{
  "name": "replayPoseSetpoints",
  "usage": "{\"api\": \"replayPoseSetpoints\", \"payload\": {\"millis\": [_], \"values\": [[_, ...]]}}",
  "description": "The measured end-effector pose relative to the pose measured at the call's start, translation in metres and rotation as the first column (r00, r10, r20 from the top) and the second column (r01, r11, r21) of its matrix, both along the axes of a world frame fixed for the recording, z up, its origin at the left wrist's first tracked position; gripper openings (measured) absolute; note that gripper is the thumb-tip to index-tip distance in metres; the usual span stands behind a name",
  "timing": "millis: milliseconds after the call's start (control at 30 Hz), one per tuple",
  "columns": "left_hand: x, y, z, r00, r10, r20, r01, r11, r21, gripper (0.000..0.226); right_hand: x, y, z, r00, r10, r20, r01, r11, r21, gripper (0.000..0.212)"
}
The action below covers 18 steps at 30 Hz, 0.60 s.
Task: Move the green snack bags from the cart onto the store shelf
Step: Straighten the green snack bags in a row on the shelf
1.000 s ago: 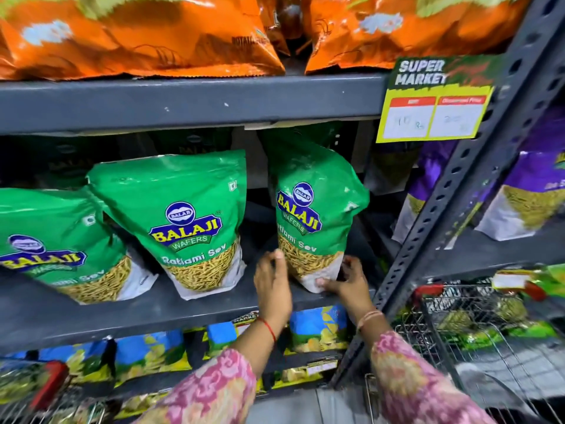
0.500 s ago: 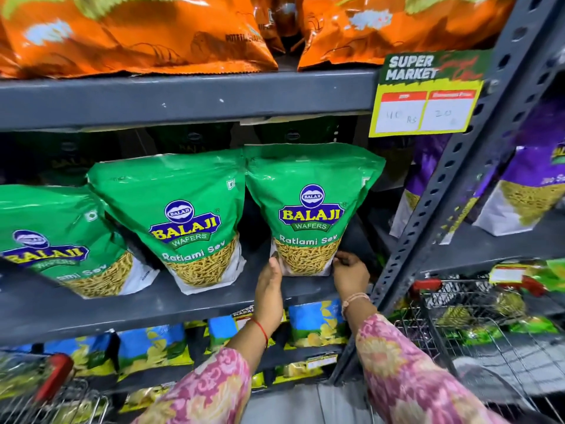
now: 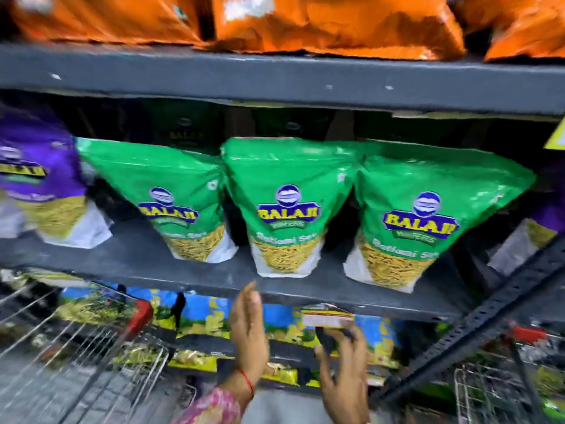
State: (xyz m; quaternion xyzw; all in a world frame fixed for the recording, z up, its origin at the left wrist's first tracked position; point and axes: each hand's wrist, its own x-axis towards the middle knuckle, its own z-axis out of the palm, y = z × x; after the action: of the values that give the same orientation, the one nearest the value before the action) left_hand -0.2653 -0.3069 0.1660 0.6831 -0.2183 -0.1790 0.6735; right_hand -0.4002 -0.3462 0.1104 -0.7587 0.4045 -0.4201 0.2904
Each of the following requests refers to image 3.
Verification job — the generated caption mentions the grey perforated shelf upright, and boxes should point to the grey perforated shelf upright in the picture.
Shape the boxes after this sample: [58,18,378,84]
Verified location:
[375,236,565,404]

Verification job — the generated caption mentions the yellow shelf tag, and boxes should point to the yellow shelf tag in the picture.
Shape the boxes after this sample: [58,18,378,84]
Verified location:
[544,117,565,151]

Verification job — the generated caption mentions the wire shopping cart red handle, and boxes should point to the wire shopping cart red handle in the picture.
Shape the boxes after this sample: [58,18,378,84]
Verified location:
[0,278,197,424]
[454,324,565,424]

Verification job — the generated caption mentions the black hanging strap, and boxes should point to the black hanging strap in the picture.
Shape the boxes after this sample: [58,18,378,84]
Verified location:
[169,292,187,332]

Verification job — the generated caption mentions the orange snack packet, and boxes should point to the orange snack packet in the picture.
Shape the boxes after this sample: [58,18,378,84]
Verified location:
[210,0,466,62]
[455,0,565,63]
[11,0,206,47]

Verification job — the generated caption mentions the person's left hand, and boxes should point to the person's left hand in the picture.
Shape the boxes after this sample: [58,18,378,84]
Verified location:
[229,281,270,385]

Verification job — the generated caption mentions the red thread bracelet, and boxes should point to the red thread bracelet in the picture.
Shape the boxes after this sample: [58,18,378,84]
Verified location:
[237,366,256,399]

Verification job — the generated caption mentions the person's left forearm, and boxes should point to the person's left forearm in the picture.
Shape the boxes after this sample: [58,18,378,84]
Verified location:
[171,371,256,424]

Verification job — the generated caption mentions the green snack packet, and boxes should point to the green snack packet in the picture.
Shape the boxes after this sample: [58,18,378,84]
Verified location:
[76,137,239,264]
[343,140,537,294]
[252,108,337,143]
[221,137,365,279]
[148,99,225,154]

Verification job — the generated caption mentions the price label with black holder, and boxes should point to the price label with black holder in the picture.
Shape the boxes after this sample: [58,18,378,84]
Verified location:
[300,304,356,355]

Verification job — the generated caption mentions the person's right hand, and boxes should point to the person's right hand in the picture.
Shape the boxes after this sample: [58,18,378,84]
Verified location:
[314,326,371,424]

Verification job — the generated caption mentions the row of blue yellow packets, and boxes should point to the row of blue yellow packets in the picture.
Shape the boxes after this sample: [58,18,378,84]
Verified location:
[62,284,400,369]

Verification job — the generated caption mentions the row of yellow green packets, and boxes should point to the row of yellow green packets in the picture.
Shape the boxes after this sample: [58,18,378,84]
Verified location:
[116,344,385,389]

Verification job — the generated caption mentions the grey metal shelf board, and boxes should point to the grey metal shelf board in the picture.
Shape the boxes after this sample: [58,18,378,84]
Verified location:
[0,216,475,324]
[0,42,565,117]

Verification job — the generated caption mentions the purple snack packet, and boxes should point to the purple snack packet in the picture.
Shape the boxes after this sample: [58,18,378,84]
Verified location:
[0,106,114,250]
[488,161,565,277]

